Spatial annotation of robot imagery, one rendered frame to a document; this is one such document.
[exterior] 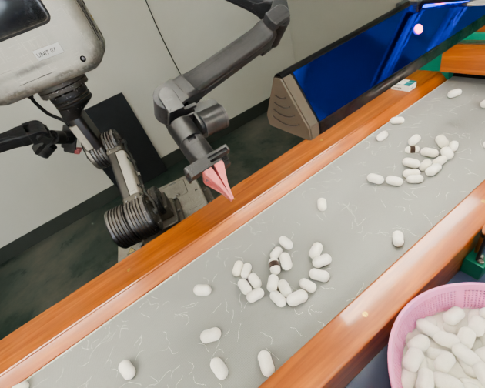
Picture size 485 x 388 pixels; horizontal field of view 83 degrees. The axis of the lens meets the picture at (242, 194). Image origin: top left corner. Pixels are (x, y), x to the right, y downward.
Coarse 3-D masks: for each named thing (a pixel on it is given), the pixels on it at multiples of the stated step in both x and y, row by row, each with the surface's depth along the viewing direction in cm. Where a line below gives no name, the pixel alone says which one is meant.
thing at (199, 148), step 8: (200, 136) 57; (184, 144) 56; (192, 144) 55; (200, 144) 56; (208, 144) 57; (184, 152) 57; (192, 152) 55; (200, 152) 55; (208, 152) 55; (216, 152) 55; (224, 152) 56; (192, 160) 56; (200, 160) 54; (184, 168) 53
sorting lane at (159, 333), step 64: (384, 128) 79; (448, 128) 71; (320, 192) 67; (384, 192) 61; (448, 192) 56; (256, 256) 58; (384, 256) 50; (128, 320) 56; (192, 320) 52; (256, 320) 48; (320, 320) 45; (64, 384) 50; (128, 384) 47; (192, 384) 44; (256, 384) 41
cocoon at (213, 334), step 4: (212, 328) 48; (216, 328) 48; (204, 332) 47; (208, 332) 47; (212, 332) 47; (216, 332) 47; (220, 332) 47; (200, 336) 47; (204, 336) 47; (208, 336) 47; (212, 336) 47; (216, 336) 47; (204, 340) 47; (208, 340) 47; (212, 340) 47
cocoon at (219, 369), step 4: (212, 360) 44; (216, 360) 43; (220, 360) 44; (212, 364) 43; (216, 364) 43; (220, 364) 43; (224, 364) 43; (212, 368) 43; (216, 368) 43; (220, 368) 42; (224, 368) 42; (216, 372) 42; (220, 372) 42; (224, 372) 42; (216, 376) 42; (220, 376) 42; (224, 376) 42
